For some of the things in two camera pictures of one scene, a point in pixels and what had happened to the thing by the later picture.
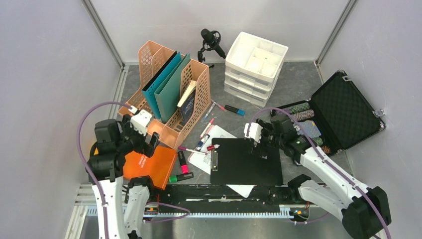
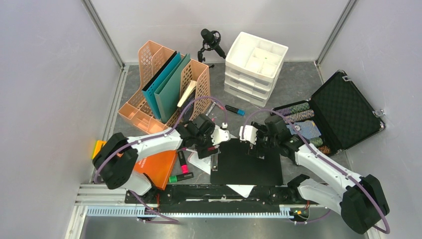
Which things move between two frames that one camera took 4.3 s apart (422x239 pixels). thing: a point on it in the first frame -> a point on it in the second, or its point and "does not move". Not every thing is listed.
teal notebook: x=148 y=92 does not move
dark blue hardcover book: x=185 y=103 does not move
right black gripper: x=267 y=127 does not move
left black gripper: x=145 y=147 -> x=203 y=152
